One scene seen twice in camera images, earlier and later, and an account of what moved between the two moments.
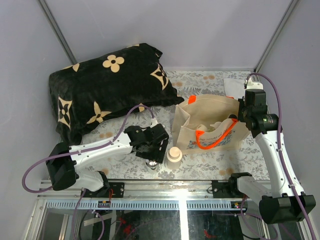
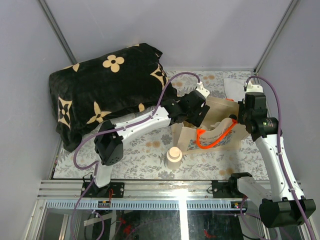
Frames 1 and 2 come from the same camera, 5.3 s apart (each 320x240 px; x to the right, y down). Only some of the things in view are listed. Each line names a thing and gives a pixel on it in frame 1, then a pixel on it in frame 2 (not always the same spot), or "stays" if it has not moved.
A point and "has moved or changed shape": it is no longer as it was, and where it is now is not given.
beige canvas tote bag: x=208 y=123 stays
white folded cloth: x=234 y=88 stays
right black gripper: x=241 y=103 stays
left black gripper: x=159 y=155 -> x=200 y=112
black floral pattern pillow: x=91 y=94 stays
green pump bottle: x=215 y=125 has moved or changed shape
